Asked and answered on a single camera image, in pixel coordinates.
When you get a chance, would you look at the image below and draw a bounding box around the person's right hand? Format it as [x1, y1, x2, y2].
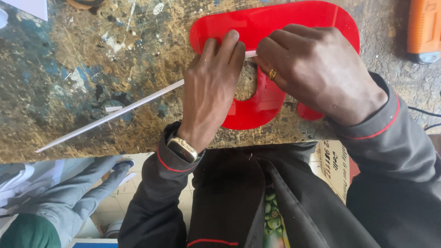
[251, 24, 389, 127]

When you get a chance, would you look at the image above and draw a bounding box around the brown round object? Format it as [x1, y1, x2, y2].
[65, 0, 105, 10]

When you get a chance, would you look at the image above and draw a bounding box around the person's left hand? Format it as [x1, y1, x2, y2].
[177, 30, 246, 153]

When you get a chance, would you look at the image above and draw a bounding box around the white printed sign board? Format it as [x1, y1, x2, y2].
[310, 140, 351, 204]

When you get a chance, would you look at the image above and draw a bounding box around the orange power tool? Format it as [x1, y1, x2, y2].
[407, 0, 441, 65]

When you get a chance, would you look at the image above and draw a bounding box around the gold smartwatch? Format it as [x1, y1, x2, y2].
[167, 137, 199, 164]

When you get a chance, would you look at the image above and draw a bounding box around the black cable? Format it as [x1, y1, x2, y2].
[408, 106, 441, 131]

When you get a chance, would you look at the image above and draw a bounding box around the red acrylic letter cutout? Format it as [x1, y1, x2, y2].
[189, 0, 361, 131]

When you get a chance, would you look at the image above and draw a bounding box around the white plastic strip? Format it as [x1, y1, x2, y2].
[34, 50, 258, 153]

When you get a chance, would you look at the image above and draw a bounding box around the white blue board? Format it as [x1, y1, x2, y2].
[67, 238, 119, 248]

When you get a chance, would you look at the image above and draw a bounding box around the person's black jacket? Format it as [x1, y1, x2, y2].
[186, 142, 379, 248]

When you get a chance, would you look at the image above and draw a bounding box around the white paper sheet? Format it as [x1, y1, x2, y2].
[2, 0, 49, 21]

